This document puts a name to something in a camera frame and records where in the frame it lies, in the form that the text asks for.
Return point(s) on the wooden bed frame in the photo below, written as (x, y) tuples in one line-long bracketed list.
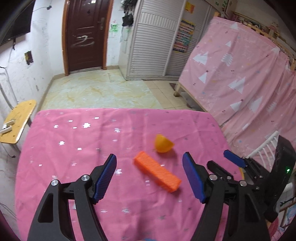
[(191, 102)]

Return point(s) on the black wall television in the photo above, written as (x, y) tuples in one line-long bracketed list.
[(16, 19)]

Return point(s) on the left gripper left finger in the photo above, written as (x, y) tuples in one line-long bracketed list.
[(52, 220)]

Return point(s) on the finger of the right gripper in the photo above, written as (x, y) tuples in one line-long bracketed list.
[(218, 173), (238, 161)]

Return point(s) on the orange cardboard box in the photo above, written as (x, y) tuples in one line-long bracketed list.
[(160, 175)]

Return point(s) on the colourful wall poster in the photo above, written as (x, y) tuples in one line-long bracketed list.
[(184, 36)]

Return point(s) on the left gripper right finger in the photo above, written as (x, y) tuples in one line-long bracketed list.
[(245, 219)]

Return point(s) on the white metal rail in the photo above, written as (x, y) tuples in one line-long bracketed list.
[(265, 153)]

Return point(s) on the pink star tablecloth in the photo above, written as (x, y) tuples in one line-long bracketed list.
[(65, 144)]

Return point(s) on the black hanging bag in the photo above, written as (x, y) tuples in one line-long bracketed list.
[(128, 9)]

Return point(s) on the white louvered wardrobe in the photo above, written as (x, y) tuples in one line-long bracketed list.
[(146, 51)]

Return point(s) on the yellow wooden chair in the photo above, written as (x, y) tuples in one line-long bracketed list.
[(21, 115)]

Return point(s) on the pink tree-print bed curtain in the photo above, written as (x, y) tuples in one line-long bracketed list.
[(245, 82)]

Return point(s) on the dark brown wooden door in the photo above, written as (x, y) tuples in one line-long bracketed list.
[(85, 34)]

